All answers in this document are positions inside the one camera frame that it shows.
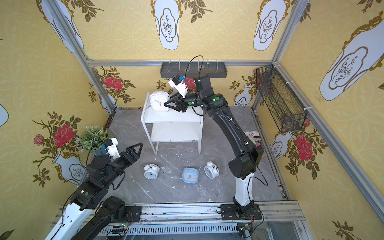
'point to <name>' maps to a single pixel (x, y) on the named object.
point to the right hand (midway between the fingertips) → (165, 104)
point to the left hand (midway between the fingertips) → (142, 147)
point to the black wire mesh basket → (288, 111)
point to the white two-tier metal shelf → (171, 126)
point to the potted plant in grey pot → (91, 138)
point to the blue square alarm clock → (190, 175)
